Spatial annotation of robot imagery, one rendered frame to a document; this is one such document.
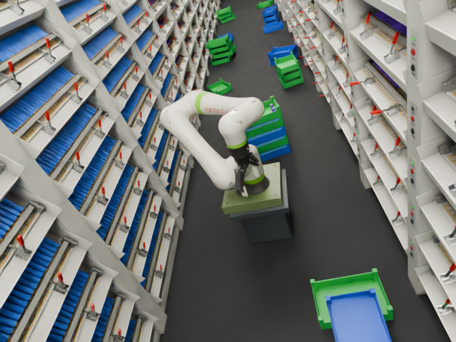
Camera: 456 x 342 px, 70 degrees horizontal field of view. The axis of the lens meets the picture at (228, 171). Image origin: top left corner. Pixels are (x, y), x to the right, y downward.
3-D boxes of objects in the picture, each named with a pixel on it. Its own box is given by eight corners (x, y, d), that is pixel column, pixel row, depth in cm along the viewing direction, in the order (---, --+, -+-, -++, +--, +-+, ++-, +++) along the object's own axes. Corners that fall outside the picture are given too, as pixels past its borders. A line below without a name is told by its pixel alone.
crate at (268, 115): (241, 130, 233) (238, 121, 228) (237, 118, 249) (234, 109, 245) (281, 116, 230) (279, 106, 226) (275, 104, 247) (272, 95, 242)
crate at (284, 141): (250, 157, 247) (248, 148, 242) (246, 143, 263) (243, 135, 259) (288, 143, 244) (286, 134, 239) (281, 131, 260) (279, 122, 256)
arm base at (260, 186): (222, 199, 178) (219, 191, 175) (226, 183, 190) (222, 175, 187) (269, 191, 171) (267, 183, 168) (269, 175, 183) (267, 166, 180)
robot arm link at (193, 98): (184, 117, 178) (175, 96, 171) (201, 105, 183) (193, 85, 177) (203, 121, 165) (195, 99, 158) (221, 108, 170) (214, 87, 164)
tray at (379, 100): (410, 152, 106) (402, 131, 102) (356, 81, 155) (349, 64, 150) (478, 122, 99) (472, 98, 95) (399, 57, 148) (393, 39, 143)
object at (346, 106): (357, 138, 185) (349, 121, 178) (332, 93, 233) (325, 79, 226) (393, 121, 178) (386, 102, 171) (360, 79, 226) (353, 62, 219)
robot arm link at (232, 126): (210, 119, 134) (227, 125, 127) (230, 104, 140) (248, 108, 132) (220, 146, 143) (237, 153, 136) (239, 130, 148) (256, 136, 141)
